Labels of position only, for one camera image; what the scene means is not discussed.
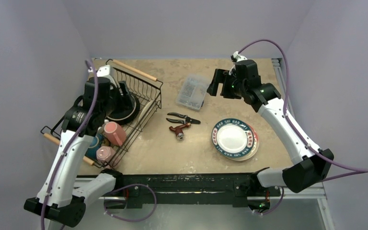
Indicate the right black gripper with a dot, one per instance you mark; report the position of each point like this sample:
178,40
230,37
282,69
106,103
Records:
221,84

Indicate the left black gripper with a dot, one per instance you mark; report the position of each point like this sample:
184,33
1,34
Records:
125,100

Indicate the small cream saucer plate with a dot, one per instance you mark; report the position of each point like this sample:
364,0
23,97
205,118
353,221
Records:
144,110

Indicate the pink ceramic mug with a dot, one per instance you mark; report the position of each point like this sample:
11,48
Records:
115,133

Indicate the pink faceted ceramic cup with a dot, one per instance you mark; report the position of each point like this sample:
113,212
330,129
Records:
104,154

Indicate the green rimmed plate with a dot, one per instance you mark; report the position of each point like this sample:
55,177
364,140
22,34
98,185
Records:
232,138

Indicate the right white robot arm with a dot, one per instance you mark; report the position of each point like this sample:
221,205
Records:
311,163

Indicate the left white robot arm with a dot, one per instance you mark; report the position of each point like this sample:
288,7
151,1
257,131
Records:
58,200

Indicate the clear plastic screw box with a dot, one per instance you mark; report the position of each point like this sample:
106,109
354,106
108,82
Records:
193,91

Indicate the blue ceramic cup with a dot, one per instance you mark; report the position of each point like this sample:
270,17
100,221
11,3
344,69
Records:
94,146

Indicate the red brown faucet tap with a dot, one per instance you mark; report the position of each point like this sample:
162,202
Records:
178,130

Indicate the black wire dish rack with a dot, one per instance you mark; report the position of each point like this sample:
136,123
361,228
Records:
146,92

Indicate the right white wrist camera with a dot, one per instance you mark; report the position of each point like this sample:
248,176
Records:
236,57

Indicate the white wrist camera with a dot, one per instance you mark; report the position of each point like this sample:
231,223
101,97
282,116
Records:
236,57
108,72

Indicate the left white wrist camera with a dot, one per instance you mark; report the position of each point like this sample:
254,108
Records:
108,72

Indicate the black handled pliers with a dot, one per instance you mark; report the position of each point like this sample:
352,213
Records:
182,119

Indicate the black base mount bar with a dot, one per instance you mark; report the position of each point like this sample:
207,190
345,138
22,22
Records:
234,189

